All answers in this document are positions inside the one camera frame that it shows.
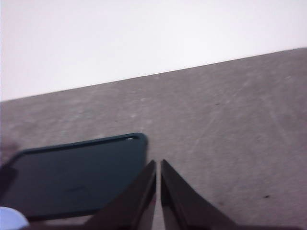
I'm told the blue round plate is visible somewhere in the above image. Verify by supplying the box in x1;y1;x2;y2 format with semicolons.
0;206;30;230

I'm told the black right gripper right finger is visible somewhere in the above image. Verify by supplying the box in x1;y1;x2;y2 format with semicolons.
160;159;240;230

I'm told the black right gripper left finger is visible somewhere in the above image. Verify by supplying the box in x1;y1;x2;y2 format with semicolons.
81;160;157;230

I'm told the dark rectangular tray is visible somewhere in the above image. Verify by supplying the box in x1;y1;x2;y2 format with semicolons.
0;132;149;221

